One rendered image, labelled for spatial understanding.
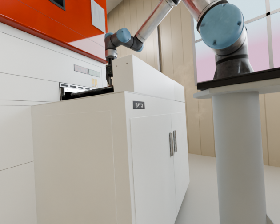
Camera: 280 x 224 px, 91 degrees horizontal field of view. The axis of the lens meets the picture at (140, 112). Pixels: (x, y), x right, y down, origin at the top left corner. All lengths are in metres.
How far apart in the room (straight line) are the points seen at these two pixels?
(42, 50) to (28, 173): 0.69
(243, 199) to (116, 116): 0.55
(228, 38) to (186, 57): 2.10
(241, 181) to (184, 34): 2.45
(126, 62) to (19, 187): 0.80
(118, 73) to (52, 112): 0.38
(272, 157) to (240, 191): 1.73
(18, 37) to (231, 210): 1.26
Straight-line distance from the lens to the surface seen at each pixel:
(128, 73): 0.52
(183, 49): 2.70
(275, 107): 2.31
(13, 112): 0.92
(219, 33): 0.55
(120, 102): 0.45
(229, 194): 0.71
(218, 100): 0.64
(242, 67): 0.67
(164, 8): 0.94
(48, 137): 0.80
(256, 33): 2.46
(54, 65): 1.06
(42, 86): 0.99
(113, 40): 0.95
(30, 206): 1.04
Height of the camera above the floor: 0.75
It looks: level
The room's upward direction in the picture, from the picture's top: 3 degrees counter-clockwise
